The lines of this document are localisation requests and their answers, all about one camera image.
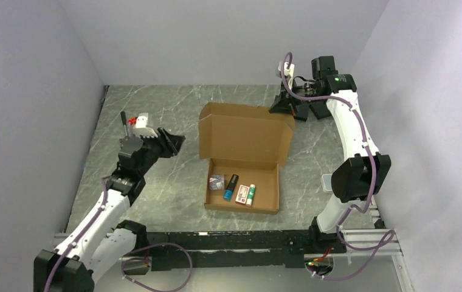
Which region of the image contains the black foam block far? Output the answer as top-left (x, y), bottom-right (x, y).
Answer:
top-left (309, 100), bottom-right (332, 120)

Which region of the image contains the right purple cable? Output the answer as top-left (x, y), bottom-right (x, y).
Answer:
top-left (280, 52), bottom-right (396, 282)

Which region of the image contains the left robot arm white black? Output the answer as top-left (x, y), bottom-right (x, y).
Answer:
top-left (33, 127), bottom-right (185, 291)

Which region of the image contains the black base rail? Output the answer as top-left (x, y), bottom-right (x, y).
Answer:
top-left (130, 224), bottom-right (347, 271)

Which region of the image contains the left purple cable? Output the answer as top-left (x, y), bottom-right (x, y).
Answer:
top-left (41, 177), bottom-right (193, 292)

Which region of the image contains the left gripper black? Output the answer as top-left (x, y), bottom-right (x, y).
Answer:
top-left (137, 127), bottom-right (185, 175)

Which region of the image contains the purple cable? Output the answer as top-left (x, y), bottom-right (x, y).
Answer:
top-left (41, 177), bottom-right (193, 292)
top-left (280, 52), bottom-right (396, 282)

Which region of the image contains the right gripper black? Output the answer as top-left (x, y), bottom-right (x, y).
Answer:
top-left (269, 78), bottom-right (322, 116)

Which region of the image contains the brown cardboard box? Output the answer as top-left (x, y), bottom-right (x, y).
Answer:
top-left (198, 102), bottom-right (295, 215)

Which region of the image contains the green white glue stick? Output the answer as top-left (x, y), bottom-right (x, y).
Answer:
top-left (246, 184), bottom-right (256, 206)

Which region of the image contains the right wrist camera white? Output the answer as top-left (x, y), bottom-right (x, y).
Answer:
top-left (277, 62), bottom-right (295, 89)

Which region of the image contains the red staples box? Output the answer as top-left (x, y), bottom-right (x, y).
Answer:
top-left (235, 185), bottom-right (250, 205)

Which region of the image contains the aluminium frame rail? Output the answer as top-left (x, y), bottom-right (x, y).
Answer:
top-left (342, 229), bottom-right (402, 256)

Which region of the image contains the blue capped marker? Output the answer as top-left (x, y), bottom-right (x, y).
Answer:
top-left (223, 174), bottom-right (239, 201)

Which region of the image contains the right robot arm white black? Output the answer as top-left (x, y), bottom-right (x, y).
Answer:
top-left (269, 52), bottom-right (391, 252)

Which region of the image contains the white rectangular tray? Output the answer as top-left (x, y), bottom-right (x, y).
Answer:
top-left (321, 174), bottom-right (333, 193)

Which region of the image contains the small black hammer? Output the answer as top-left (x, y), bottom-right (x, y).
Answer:
top-left (120, 111), bottom-right (132, 139)

